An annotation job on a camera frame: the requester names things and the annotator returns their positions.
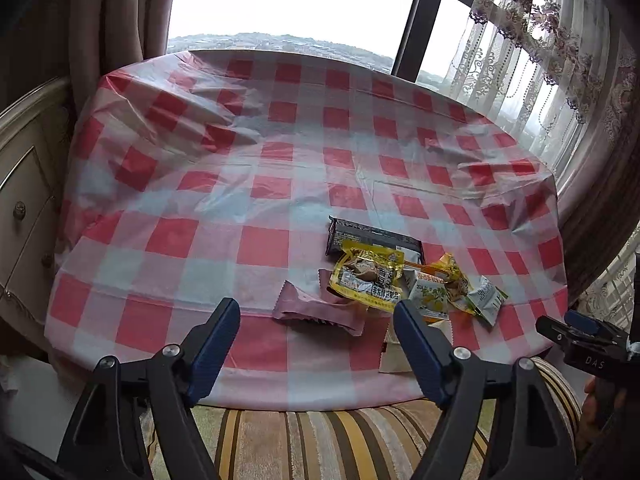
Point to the dark window frame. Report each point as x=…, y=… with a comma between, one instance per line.
x=407, y=35

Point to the white drawer cabinet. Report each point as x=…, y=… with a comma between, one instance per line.
x=25, y=260

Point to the long black snack packet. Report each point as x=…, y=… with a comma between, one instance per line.
x=370, y=235

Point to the white lace curtain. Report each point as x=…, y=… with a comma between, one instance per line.
x=525, y=60
x=610, y=285

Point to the orange yellow snack packet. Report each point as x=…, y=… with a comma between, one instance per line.
x=452, y=272

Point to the plain brown curtain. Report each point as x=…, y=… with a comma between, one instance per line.
x=115, y=20

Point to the striped chair cushion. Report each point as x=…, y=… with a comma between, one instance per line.
x=325, y=440

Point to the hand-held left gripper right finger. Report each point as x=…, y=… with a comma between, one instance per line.
x=420, y=355

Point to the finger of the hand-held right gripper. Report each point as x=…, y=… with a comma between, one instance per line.
x=582, y=321
x=555, y=331

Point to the pink snack packet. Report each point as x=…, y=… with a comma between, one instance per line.
x=315, y=310

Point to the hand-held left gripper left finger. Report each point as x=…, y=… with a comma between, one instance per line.
x=215, y=355

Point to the beige snack packet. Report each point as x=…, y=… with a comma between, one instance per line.
x=392, y=355

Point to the person's right hand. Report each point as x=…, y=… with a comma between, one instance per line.
x=597, y=402

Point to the white yellow snack packet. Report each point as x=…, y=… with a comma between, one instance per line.
x=430, y=302

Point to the small white green snack packet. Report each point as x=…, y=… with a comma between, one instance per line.
x=487, y=300

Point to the red white checked tablecloth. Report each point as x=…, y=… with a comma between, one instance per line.
x=200, y=210

